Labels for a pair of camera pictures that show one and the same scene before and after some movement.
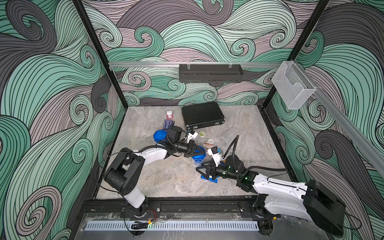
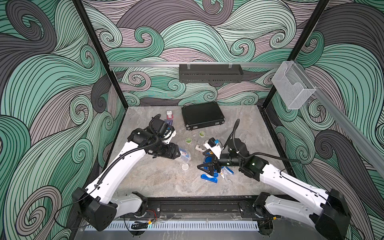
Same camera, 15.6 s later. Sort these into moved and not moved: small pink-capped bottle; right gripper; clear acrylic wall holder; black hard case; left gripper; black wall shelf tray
Moved: left gripper; right gripper
Not moved: small pink-capped bottle; black wall shelf tray; black hard case; clear acrylic wall holder
